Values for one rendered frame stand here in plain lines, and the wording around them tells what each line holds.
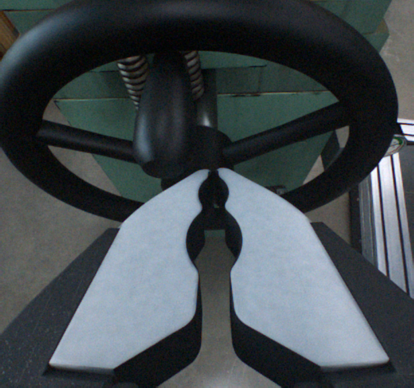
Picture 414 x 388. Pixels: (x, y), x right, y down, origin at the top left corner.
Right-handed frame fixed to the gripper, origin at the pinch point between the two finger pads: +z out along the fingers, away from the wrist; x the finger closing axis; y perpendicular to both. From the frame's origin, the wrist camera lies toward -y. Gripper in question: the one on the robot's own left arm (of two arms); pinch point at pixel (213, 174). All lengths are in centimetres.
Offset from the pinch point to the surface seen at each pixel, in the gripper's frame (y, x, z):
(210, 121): 2.6, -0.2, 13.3
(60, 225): 63, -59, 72
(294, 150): 18.2, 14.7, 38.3
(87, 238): 66, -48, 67
